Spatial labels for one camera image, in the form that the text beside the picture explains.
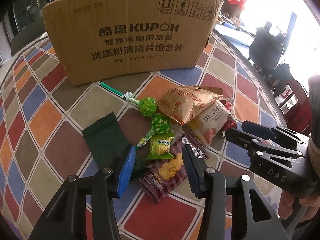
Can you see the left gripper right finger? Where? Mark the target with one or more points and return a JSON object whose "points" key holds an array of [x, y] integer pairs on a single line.
{"points": [[252, 215]]}

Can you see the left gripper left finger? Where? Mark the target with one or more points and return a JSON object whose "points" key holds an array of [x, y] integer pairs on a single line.
{"points": [[65, 215]]}

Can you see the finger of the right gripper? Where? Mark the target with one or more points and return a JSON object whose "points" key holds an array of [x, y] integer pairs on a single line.
{"points": [[282, 136], [255, 146]]}

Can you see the white Denmark cookie packet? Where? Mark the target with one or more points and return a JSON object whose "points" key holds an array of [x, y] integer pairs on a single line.
{"points": [[220, 116]]}

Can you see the maroon Costa biscuit packet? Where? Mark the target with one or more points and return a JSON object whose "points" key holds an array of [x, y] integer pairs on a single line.
{"points": [[164, 175]]}

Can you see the yellow green candy packet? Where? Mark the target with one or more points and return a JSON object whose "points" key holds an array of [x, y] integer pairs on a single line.
{"points": [[160, 147]]}

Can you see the tan fortune biscuits bag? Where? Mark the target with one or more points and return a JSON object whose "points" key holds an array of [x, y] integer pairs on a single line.
{"points": [[184, 103]]}

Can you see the dark green snack packet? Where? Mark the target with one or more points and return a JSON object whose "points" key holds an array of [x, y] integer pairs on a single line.
{"points": [[106, 141]]}

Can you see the green lollipop with stick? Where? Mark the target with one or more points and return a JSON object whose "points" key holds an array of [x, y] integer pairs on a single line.
{"points": [[147, 106]]}

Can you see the person's right hand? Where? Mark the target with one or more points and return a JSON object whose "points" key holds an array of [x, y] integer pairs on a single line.
{"points": [[289, 203]]}

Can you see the red wooden chair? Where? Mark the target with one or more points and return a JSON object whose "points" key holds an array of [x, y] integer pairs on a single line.
{"points": [[292, 99]]}

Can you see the colourful diamond pattern tablecloth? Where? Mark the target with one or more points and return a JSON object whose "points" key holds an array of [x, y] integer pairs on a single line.
{"points": [[43, 115]]}

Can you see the dark grey dining chair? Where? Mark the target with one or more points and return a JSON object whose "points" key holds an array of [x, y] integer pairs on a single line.
{"points": [[265, 50]]}

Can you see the white low cabinet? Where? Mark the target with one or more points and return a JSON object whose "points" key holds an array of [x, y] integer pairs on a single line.
{"points": [[234, 35]]}

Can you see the brown cardboard box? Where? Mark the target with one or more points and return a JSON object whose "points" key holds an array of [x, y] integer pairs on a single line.
{"points": [[102, 39]]}

